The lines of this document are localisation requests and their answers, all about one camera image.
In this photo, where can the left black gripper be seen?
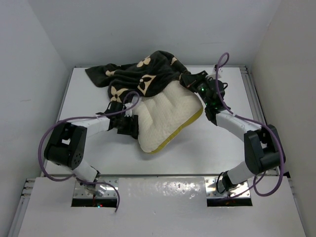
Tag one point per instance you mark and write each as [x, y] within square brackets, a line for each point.
[132, 129]

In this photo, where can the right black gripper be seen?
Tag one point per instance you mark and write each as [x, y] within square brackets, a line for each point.
[191, 81]

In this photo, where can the cream yellow pillow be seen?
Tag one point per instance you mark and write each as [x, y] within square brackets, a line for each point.
[162, 117]

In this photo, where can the black floral pillowcase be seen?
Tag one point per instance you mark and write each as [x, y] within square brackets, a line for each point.
[148, 77]

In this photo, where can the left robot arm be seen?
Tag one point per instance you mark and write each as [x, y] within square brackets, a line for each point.
[66, 144]

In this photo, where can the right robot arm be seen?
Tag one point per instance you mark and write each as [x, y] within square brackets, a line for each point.
[262, 148]

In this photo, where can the white front cover board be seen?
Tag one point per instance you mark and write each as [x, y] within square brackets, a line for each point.
[158, 207]

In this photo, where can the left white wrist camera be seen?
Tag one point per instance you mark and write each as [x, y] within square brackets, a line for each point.
[129, 109]

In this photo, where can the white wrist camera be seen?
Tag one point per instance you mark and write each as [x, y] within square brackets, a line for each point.
[218, 68]
[129, 109]

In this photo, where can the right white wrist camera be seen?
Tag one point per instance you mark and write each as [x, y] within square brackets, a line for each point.
[218, 68]

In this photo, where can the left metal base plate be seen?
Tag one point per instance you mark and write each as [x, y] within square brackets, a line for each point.
[100, 191]

